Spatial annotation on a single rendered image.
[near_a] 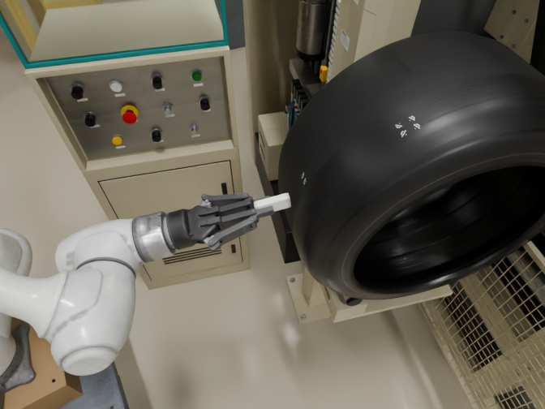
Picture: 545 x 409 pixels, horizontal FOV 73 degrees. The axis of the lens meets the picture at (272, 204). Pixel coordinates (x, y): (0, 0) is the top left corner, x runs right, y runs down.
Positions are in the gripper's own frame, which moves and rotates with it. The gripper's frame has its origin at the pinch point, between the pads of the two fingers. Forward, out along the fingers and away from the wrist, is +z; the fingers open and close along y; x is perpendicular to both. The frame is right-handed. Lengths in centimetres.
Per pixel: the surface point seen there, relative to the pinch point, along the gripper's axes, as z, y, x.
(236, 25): 20, 296, 106
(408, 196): 20.5, -12.6, -8.9
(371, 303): 21, -7, 48
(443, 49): 34.4, 7.2, -19.6
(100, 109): -43, 61, 9
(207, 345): -44, 21, 120
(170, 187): -33, 56, 45
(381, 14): 32.4, 27.5, -17.2
